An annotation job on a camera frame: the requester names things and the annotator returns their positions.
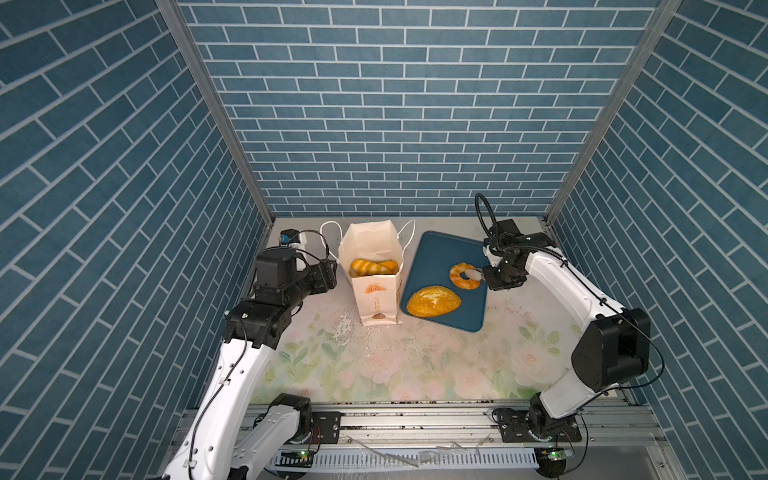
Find metal tongs white tips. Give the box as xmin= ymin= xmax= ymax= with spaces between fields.
xmin=462 ymin=269 xmax=484 ymax=282

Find striped long bread roll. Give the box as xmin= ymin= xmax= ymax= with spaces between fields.
xmin=350 ymin=258 xmax=392 ymax=277

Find small ring donut bread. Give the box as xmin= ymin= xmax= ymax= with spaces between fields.
xmin=449 ymin=263 xmax=482 ymax=290

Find white paper bread bag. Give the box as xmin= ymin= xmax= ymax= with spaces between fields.
xmin=320 ymin=220 xmax=415 ymax=327

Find large seeded oval loaf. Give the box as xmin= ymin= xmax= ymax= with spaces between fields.
xmin=406 ymin=286 xmax=462 ymax=318

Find orange oval bread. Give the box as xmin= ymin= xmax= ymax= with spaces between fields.
xmin=381 ymin=260 xmax=399 ymax=274

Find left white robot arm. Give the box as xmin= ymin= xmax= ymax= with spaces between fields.
xmin=163 ymin=247 xmax=337 ymax=479

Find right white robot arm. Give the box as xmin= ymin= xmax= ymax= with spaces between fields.
xmin=482 ymin=229 xmax=651 ymax=441

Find dark teal tray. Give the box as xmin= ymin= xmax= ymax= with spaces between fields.
xmin=400 ymin=231 xmax=489 ymax=333

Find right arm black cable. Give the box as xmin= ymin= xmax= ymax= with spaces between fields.
xmin=473 ymin=192 xmax=666 ymax=409

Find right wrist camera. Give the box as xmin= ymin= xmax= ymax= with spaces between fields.
xmin=489 ymin=219 xmax=521 ymax=251

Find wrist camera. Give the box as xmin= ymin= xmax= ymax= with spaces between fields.
xmin=251 ymin=229 xmax=308 ymax=295
xmin=489 ymin=219 xmax=521 ymax=251

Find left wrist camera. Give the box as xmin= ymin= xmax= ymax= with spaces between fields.
xmin=251 ymin=229 xmax=308 ymax=295

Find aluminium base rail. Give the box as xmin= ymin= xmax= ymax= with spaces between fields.
xmin=157 ymin=403 xmax=685 ymax=480

